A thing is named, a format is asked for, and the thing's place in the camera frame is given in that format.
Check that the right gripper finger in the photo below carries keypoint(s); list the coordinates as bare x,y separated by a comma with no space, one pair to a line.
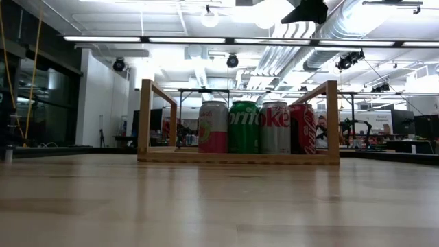
308,12

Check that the red Coca-Cola can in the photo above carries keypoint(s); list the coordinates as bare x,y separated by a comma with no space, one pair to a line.
303,130

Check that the silver Diet Coke can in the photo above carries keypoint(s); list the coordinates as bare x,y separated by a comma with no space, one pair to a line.
274,133

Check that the green Sprite can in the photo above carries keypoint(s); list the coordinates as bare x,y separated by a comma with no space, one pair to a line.
243,132

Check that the cans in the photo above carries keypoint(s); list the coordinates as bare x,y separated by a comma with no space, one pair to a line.
212,127

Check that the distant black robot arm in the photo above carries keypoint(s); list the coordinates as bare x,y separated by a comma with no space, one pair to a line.
356,123

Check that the wooden slatted shelf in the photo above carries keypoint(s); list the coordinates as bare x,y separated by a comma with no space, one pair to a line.
240,158

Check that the black ceiling spotlight cluster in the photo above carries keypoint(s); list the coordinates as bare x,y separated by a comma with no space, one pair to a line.
344,62

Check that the person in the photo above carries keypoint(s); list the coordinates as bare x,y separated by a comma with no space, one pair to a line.
321,127

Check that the white sign board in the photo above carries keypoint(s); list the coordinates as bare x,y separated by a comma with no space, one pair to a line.
377,118

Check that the black monitor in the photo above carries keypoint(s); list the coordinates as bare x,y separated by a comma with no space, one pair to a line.
156,120
403,121
427,127

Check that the silver ventilation duct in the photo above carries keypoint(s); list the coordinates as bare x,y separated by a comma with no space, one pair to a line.
319,58

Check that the small white post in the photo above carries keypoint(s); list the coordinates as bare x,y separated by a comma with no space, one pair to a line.
9,154

